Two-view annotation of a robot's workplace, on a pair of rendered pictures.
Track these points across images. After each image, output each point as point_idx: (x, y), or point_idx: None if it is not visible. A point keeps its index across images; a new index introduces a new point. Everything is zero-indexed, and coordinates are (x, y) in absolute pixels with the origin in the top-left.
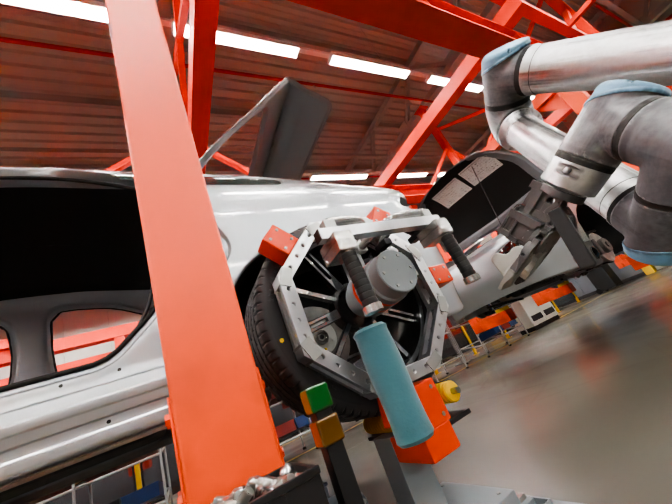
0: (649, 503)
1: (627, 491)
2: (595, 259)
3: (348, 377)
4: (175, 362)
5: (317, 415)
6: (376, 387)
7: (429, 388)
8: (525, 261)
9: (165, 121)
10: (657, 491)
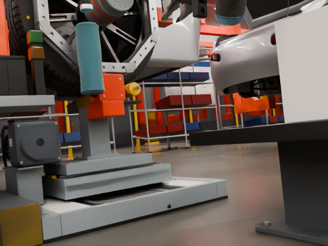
0: (231, 188)
1: (227, 186)
2: (199, 12)
3: (65, 52)
4: None
5: (32, 44)
6: (78, 58)
7: (118, 79)
8: (173, 5)
9: None
10: (240, 186)
